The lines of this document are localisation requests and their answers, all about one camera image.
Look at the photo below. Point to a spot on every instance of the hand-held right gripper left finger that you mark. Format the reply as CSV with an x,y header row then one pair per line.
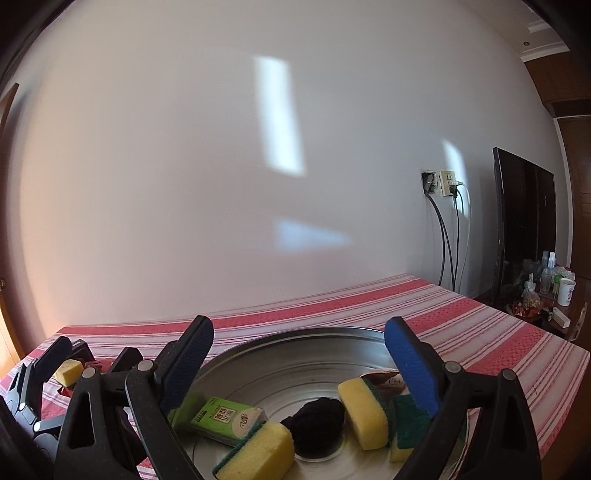
x,y
184,369

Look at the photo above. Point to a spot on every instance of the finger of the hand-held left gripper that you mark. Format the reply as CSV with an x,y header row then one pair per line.
x,y
125,359
51,360

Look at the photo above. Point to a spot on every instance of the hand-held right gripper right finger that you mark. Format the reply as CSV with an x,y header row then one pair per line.
x,y
413,369

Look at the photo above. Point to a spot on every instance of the yellow green scouring sponge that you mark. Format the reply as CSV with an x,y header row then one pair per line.
x,y
69,373
364,417
263,454
406,424

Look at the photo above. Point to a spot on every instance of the beige snack packet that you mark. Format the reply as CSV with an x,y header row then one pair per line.
x,y
385,382

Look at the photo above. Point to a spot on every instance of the black box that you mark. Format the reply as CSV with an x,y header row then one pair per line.
x,y
83,350

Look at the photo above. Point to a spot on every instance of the green tissue packet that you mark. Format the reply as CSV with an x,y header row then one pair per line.
x,y
221,415

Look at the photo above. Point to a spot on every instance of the black sock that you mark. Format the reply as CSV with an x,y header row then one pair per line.
x,y
318,427

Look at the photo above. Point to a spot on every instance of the round metal tin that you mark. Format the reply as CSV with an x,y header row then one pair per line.
x,y
300,364

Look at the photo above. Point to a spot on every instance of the red striped cloth-covered desktop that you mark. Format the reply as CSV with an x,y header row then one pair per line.
x,y
485,332

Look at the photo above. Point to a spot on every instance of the red snack packet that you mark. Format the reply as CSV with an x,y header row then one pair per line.
x,y
66,392
93,365

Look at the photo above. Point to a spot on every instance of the dark wooden television stand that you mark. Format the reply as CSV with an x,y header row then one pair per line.
x,y
498,304

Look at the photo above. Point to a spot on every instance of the clear snack bag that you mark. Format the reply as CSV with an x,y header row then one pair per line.
x,y
531,297

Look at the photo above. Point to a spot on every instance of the small white box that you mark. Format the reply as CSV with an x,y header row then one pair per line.
x,y
562,316

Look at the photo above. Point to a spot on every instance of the clear plastic bottle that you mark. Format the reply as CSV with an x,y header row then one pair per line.
x,y
547,277

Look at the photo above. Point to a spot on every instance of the white cup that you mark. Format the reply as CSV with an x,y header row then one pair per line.
x,y
566,291

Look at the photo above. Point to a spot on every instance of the black television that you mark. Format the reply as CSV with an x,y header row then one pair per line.
x,y
524,221

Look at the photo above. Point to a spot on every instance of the brown wooden cabinet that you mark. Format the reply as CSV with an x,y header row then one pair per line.
x,y
572,92

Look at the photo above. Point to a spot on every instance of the dark wall outlet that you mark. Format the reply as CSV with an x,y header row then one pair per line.
x,y
428,182

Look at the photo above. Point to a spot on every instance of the white wall outlet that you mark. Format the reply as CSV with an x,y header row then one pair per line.
x,y
447,182

